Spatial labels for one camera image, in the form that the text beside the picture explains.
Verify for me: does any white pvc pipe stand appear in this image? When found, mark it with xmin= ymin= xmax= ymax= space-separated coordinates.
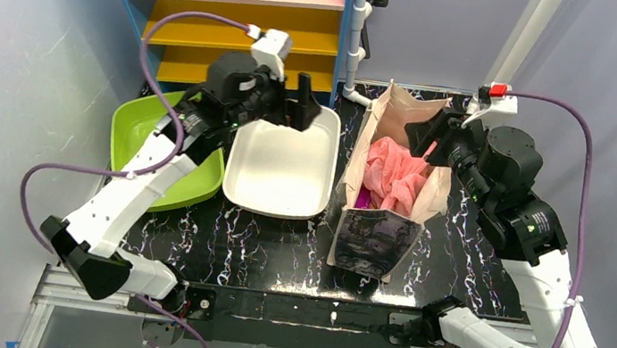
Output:
xmin=342 ymin=0 xmax=389 ymax=108

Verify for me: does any green plastic tray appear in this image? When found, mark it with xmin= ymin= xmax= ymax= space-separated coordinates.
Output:
xmin=110 ymin=95 xmax=225 ymax=212

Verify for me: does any white camera pole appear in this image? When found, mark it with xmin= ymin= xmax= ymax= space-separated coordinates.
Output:
xmin=485 ymin=0 xmax=564 ymax=84

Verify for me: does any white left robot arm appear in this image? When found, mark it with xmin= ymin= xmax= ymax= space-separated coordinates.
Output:
xmin=40 ymin=52 xmax=321 ymax=311

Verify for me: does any aluminium base frame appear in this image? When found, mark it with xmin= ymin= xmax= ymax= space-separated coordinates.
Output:
xmin=16 ymin=35 xmax=614 ymax=348

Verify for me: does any pink plastic grocery bag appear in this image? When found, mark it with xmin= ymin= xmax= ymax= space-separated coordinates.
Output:
xmin=363 ymin=137 xmax=432 ymax=218

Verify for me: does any white rectangular tray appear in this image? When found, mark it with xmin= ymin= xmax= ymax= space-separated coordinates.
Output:
xmin=222 ymin=107 xmax=341 ymax=220

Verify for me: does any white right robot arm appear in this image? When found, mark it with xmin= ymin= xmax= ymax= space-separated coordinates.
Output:
xmin=391 ymin=108 xmax=597 ymax=348

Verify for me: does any purple snack bag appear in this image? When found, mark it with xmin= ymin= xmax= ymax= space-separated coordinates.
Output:
xmin=354 ymin=186 xmax=372 ymax=210

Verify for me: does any beige canvas tote bag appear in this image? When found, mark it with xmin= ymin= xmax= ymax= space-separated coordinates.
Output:
xmin=328 ymin=82 xmax=452 ymax=283

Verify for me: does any colourful wooden shelf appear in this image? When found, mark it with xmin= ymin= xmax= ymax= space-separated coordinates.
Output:
xmin=122 ymin=0 xmax=353 ymax=106

